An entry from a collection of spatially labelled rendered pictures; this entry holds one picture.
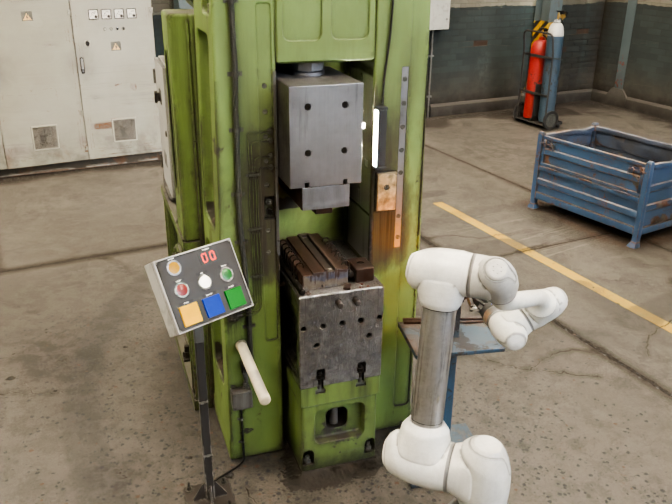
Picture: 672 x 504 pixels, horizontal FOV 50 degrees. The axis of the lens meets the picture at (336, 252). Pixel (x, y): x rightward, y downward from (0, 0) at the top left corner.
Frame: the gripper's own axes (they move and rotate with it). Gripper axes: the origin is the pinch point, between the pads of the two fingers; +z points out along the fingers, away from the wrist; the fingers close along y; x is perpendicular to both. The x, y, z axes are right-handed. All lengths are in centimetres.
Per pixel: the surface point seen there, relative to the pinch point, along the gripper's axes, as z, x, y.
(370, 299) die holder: 23.4, -10.6, -36.3
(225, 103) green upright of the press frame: 34, 72, -93
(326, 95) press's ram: 25, 76, -55
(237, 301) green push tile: 5, 2, -94
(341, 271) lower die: 28, 1, -48
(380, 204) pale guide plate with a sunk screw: 42, 26, -28
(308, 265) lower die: 34, 3, -61
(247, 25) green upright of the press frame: 35, 101, -84
